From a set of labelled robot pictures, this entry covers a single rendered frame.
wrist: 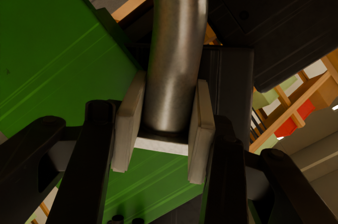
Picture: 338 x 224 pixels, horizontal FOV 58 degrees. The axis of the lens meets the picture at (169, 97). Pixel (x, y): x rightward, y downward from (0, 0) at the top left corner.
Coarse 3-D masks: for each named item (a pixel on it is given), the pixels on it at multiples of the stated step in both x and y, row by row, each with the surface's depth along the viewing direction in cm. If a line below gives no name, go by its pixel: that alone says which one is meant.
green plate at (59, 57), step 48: (0, 0) 19; (48, 0) 19; (0, 48) 20; (48, 48) 20; (96, 48) 20; (0, 96) 22; (48, 96) 22; (96, 96) 21; (144, 192) 24; (192, 192) 24
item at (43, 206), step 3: (42, 204) 605; (42, 207) 604; (45, 207) 606; (45, 210) 603; (48, 210) 608; (33, 213) 581; (45, 213) 605; (48, 213) 604; (30, 216) 573; (33, 216) 578; (36, 216) 582; (30, 219) 570; (33, 219) 619; (27, 222) 562; (33, 222) 618; (36, 222) 621
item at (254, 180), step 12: (216, 120) 16; (228, 120) 16; (216, 132) 14; (228, 132) 14; (252, 156) 13; (252, 168) 12; (252, 180) 12; (264, 180) 12; (252, 192) 12; (264, 192) 12
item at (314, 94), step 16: (208, 32) 331; (288, 80) 357; (304, 80) 434; (320, 80) 370; (256, 96) 343; (272, 96) 339; (288, 96) 415; (304, 96) 350; (320, 96) 378; (336, 96) 393; (256, 112) 383; (272, 112) 392; (288, 112) 332; (304, 112) 358; (256, 128) 369; (272, 128) 316; (288, 128) 339; (256, 144) 301; (272, 144) 323
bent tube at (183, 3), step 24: (168, 0) 15; (192, 0) 15; (168, 24) 16; (192, 24) 16; (168, 48) 16; (192, 48) 16; (168, 72) 17; (192, 72) 17; (144, 96) 18; (168, 96) 17; (192, 96) 18; (144, 120) 18; (168, 120) 18; (144, 144) 18; (168, 144) 18
